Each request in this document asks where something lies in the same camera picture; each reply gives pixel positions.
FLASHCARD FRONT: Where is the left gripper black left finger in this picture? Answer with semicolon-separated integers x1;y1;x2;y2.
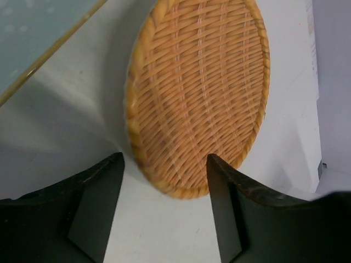
1;152;125;262

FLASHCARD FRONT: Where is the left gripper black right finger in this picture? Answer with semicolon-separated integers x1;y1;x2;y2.
206;154;350;262

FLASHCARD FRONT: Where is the orange woven round plate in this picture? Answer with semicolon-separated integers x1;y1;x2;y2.
125;1;270;199

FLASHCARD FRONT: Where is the celadon rectangular plate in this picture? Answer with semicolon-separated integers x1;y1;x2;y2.
1;0;105;104

